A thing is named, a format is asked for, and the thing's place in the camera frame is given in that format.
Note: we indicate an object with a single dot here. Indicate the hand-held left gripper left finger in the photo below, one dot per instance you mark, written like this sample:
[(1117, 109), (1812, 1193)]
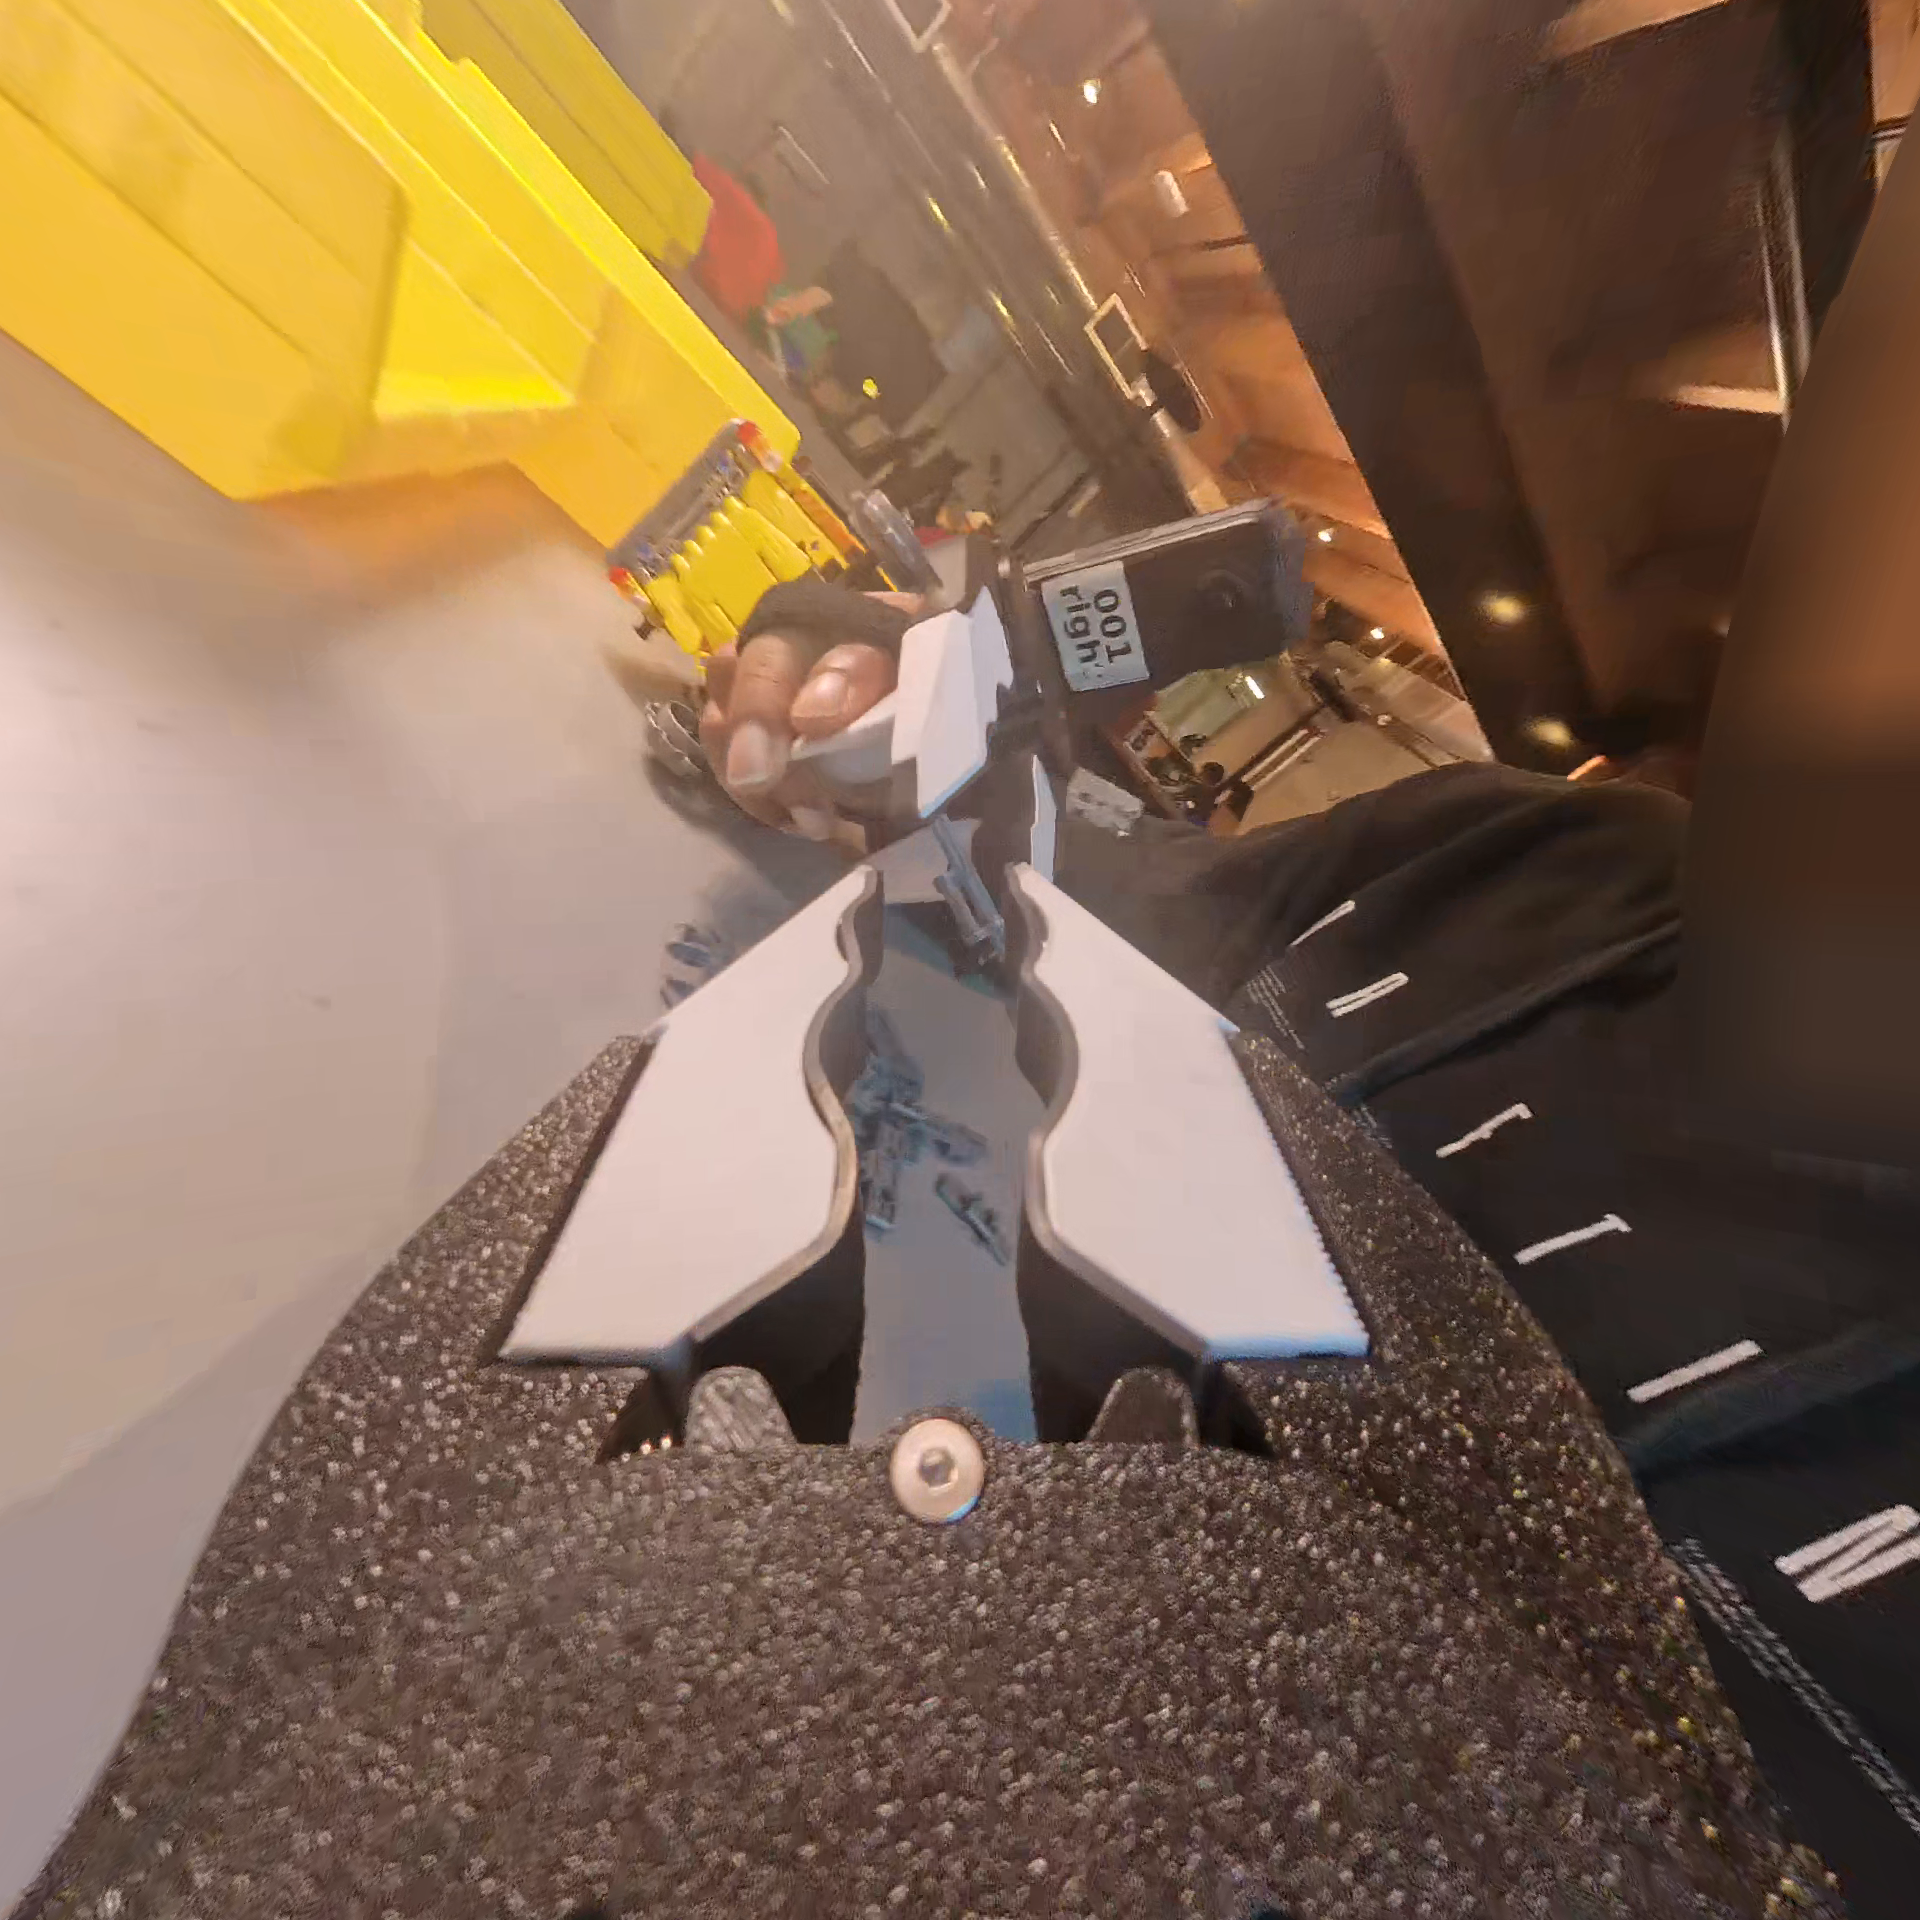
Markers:
[(691, 1201)]

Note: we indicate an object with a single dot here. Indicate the person's right hand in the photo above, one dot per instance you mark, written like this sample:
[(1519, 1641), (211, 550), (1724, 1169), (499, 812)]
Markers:
[(765, 704)]

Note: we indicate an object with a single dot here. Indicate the person's right forearm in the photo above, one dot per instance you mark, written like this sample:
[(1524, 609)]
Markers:
[(827, 609)]

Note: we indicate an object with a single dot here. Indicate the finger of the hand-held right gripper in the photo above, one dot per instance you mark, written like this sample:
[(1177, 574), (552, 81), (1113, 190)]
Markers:
[(1045, 825), (953, 704)]

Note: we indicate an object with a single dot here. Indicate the grey desk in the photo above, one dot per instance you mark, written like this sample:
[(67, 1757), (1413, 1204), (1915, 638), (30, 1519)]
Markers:
[(301, 902)]

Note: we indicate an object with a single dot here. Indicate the small grey track link cluster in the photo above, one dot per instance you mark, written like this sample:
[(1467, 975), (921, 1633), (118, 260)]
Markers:
[(915, 1126)]

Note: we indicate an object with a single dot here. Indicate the black toy vehicle model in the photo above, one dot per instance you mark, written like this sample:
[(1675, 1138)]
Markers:
[(721, 556)]

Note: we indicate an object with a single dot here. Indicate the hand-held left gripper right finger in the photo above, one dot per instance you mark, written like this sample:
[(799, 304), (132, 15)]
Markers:
[(1184, 1185)]

